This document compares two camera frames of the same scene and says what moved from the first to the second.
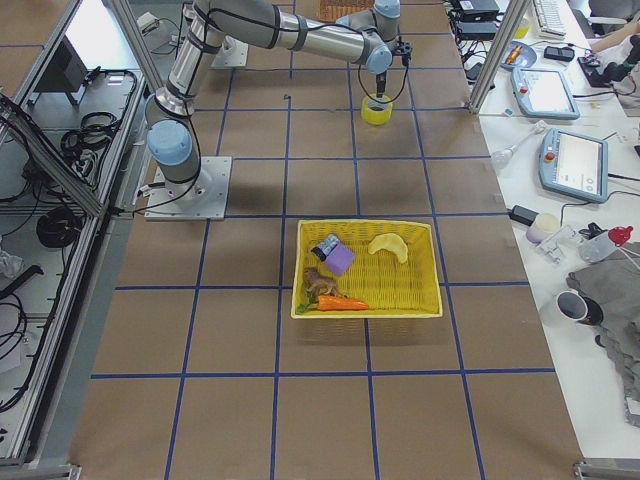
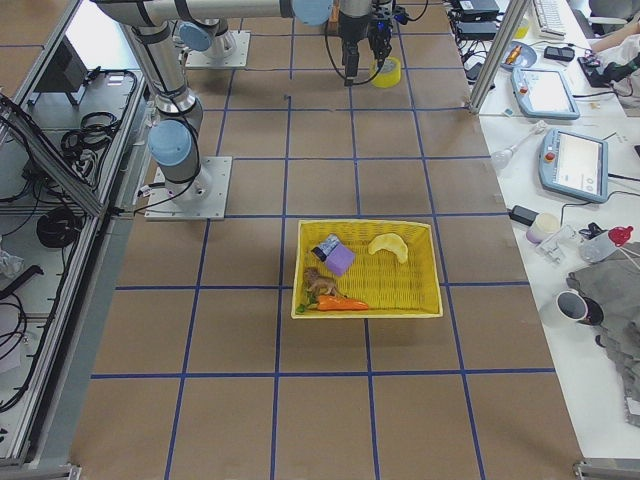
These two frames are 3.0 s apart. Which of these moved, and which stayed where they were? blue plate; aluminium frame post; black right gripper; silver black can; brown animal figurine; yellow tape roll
Moved: yellow tape roll; black right gripper
Stayed: brown animal figurine; blue plate; silver black can; aluminium frame post
